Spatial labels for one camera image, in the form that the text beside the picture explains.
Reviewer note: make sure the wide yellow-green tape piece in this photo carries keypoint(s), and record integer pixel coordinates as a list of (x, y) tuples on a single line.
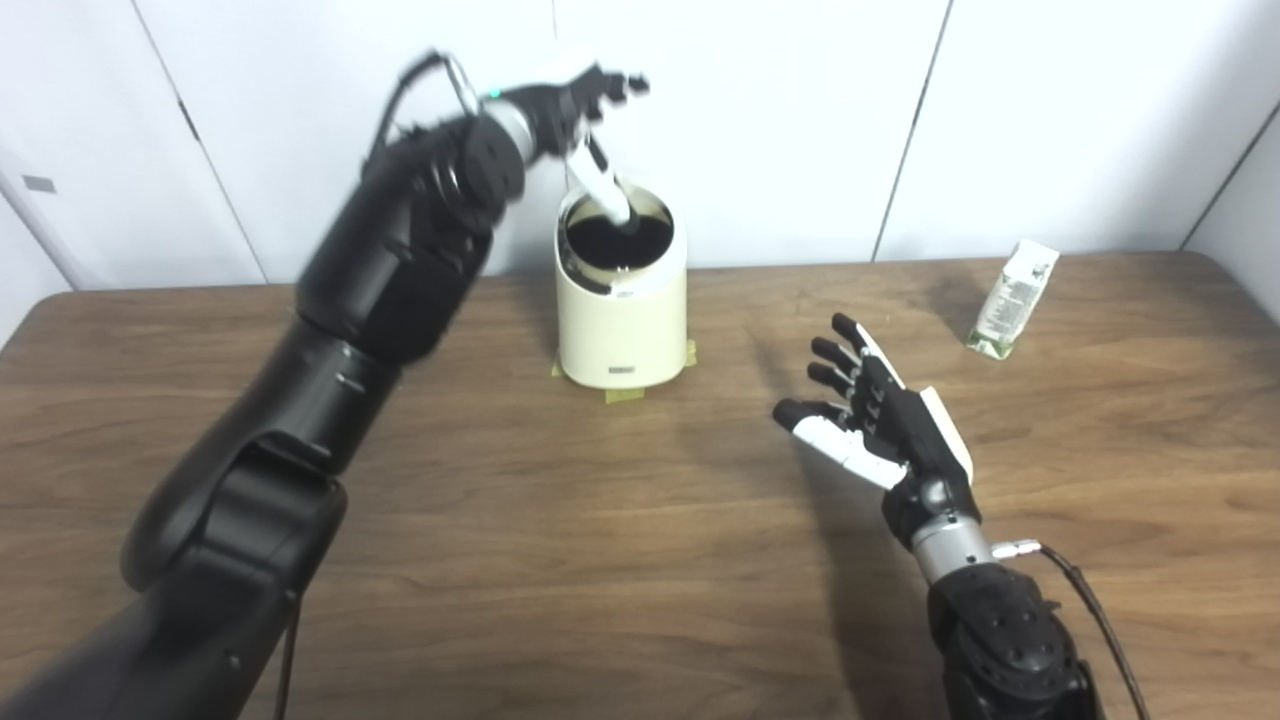
[(625, 396)]

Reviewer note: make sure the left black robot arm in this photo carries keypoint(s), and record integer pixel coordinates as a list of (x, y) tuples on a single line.
[(380, 270)]

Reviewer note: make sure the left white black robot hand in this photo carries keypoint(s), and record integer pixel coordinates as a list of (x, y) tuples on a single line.
[(560, 105)]

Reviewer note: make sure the cream-colored round bin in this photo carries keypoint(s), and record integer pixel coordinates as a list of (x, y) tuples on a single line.
[(620, 330)]

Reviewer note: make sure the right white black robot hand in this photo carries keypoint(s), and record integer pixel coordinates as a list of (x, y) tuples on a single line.
[(905, 430)]

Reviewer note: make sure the white green milk carton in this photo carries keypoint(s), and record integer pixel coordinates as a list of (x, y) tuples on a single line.
[(1012, 295)]

